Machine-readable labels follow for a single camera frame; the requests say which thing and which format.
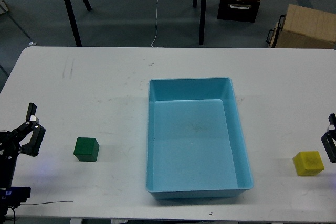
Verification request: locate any wooden crate with handles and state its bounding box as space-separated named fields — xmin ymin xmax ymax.
xmin=266 ymin=4 xmax=335 ymax=49

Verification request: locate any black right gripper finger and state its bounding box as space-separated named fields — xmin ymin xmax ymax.
xmin=321 ymin=113 xmax=335 ymax=163

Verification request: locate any light blue plastic bin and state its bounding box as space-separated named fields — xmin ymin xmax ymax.
xmin=146 ymin=77 xmax=254 ymax=199

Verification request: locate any yellow wooden cube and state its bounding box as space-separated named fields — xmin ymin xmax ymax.
xmin=292 ymin=151 xmax=325 ymax=176

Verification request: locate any green wooden cube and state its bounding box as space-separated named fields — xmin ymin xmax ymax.
xmin=73 ymin=137 xmax=100 ymax=162

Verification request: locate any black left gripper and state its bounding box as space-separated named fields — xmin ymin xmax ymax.
xmin=1 ymin=103 xmax=46 ymax=166

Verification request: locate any black storage box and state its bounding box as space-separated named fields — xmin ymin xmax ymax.
xmin=217 ymin=0 xmax=261 ymax=23

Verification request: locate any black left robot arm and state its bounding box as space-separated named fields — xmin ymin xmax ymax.
xmin=1 ymin=103 xmax=46 ymax=189

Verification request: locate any blue lit camera module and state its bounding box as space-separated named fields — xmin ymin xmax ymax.
xmin=1 ymin=187 xmax=31 ymax=209

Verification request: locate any white hanging cord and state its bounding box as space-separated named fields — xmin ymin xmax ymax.
xmin=150 ymin=0 xmax=161 ymax=48

